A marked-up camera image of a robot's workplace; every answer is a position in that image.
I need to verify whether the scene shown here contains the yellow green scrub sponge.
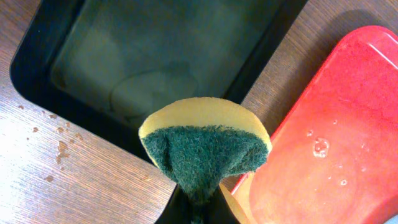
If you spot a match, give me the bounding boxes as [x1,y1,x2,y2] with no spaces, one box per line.
[139,97,272,223]

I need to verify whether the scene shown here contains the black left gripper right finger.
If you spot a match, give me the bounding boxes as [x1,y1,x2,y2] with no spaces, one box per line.
[207,186,240,224]

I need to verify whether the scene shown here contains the red plastic tray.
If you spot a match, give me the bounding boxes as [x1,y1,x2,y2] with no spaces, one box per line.
[232,26,397,223]

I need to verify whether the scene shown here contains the black plastic tray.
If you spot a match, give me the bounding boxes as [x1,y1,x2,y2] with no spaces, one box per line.
[10,0,305,161]

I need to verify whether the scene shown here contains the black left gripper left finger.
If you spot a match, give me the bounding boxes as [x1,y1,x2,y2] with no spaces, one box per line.
[155,185,192,224]

